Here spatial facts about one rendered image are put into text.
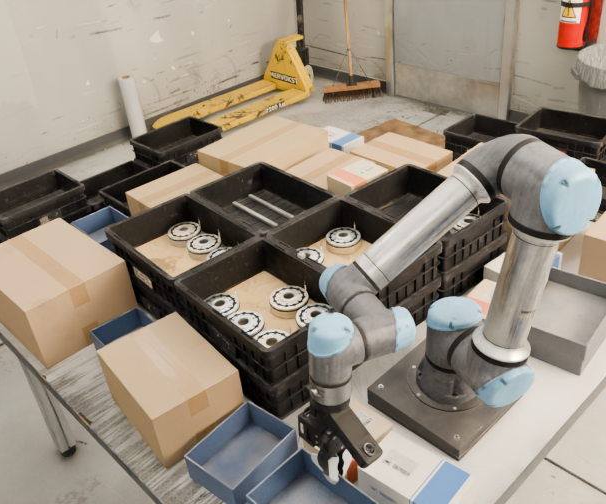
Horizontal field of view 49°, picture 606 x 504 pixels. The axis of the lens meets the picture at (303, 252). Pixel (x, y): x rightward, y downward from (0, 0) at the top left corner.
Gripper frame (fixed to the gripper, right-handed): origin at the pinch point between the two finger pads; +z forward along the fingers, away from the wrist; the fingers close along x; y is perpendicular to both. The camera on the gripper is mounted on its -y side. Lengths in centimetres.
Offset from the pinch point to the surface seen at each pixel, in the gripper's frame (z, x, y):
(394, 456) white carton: 3.2, -14.4, -1.6
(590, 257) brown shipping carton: -5, -104, 4
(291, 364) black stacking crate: -2.5, -14.3, 29.5
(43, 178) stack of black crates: 22, -41, 240
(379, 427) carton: 4.3, -19.2, 6.6
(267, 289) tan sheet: -2, -31, 58
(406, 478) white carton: 3.5, -12.0, -6.9
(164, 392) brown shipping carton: -1.6, 11.5, 42.8
